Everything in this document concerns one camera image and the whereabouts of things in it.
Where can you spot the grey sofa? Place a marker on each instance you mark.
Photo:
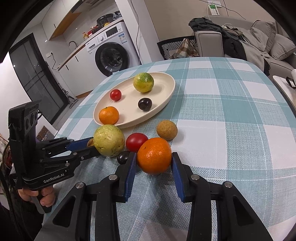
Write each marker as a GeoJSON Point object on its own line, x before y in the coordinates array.
{"type": "Point", "coordinates": [257, 40]}

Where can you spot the dark plum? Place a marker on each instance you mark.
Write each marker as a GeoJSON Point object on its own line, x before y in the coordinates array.
{"type": "Point", "coordinates": [145, 104]}
{"type": "Point", "coordinates": [123, 157]}

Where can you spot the large orange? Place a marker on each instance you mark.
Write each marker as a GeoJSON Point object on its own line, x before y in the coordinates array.
{"type": "Point", "coordinates": [154, 156]}

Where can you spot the yellow green guava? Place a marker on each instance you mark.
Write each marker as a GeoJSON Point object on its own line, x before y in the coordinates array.
{"type": "Point", "coordinates": [109, 140]}

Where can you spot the white side table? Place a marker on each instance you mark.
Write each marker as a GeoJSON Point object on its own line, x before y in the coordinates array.
{"type": "Point", "coordinates": [287, 85]}

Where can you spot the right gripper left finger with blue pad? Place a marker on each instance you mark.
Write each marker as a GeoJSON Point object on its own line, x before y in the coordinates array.
{"type": "Point", "coordinates": [116, 188]}

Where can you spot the small brown longan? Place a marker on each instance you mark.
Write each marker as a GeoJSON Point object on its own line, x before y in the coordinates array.
{"type": "Point", "coordinates": [90, 142]}

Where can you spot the dark plum on plate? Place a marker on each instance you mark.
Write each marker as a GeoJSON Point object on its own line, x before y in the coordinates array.
{"type": "Point", "coordinates": [145, 104]}

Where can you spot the small orange mandarin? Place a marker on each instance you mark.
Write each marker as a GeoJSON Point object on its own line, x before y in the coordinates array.
{"type": "Point", "coordinates": [109, 115]}

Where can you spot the small red tomato on plate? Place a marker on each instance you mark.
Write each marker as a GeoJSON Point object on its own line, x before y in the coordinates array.
{"type": "Point", "coordinates": [115, 95]}

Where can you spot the large red tomato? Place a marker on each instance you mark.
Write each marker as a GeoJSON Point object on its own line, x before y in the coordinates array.
{"type": "Point", "coordinates": [135, 141]}

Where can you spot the cream oval plate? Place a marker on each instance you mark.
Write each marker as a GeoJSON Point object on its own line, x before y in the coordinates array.
{"type": "Point", "coordinates": [129, 112]}

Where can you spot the plaid cloth on chair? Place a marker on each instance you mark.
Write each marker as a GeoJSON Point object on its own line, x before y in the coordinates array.
{"type": "Point", "coordinates": [186, 50]}

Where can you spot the white washing machine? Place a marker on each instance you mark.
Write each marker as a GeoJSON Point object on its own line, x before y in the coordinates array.
{"type": "Point", "coordinates": [112, 50]}

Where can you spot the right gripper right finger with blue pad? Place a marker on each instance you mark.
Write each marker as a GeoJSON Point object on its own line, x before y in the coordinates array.
{"type": "Point", "coordinates": [194, 189]}

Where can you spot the grey sofa cushion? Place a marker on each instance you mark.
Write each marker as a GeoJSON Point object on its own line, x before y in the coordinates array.
{"type": "Point", "coordinates": [282, 48]}

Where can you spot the person's left hand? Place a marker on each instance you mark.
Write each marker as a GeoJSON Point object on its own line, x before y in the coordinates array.
{"type": "Point", "coordinates": [48, 194]}

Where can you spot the black clothes on sofa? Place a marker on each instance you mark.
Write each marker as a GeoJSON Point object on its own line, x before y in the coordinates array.
{"type": "Point", "coordinates": [214, 41]}

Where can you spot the black patterned chair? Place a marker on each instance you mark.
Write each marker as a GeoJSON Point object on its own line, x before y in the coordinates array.
{"type": "Point", "coordinates": [168, 47]}

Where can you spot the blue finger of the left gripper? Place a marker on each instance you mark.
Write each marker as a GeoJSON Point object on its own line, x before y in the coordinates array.
{"type": "Point", "coordinates": [76, 144]}

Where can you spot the green yellow citrus on plate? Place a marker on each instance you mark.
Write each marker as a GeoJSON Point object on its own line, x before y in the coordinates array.
{"type": "Point", "coordinates": [143, 82]}

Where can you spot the white kitchen counter cabinet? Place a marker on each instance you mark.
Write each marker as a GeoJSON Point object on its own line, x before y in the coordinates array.
{"type": "Point", "coordinates": [80, 71]}

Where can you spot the dark glass door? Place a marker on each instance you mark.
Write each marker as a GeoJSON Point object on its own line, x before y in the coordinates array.
{"type": "Point", "coordinates": [37, 79]}

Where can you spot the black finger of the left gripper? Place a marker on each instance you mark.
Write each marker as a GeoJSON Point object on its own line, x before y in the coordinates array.
{"type": "Point", "coordinates": [76, 158]}

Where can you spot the brown round fruit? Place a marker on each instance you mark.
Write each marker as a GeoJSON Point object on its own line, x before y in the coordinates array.
{"type": "Point", "coordinates": [167, 130]}

